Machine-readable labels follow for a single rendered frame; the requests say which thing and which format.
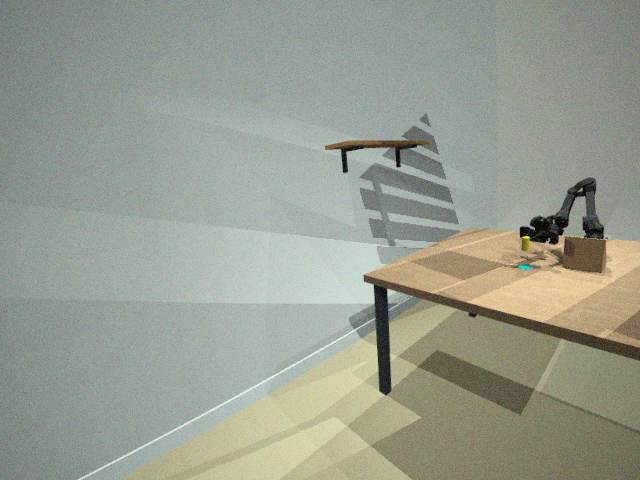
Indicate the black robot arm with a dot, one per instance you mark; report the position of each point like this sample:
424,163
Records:
591,225

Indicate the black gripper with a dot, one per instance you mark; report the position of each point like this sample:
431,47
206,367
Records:
540,235

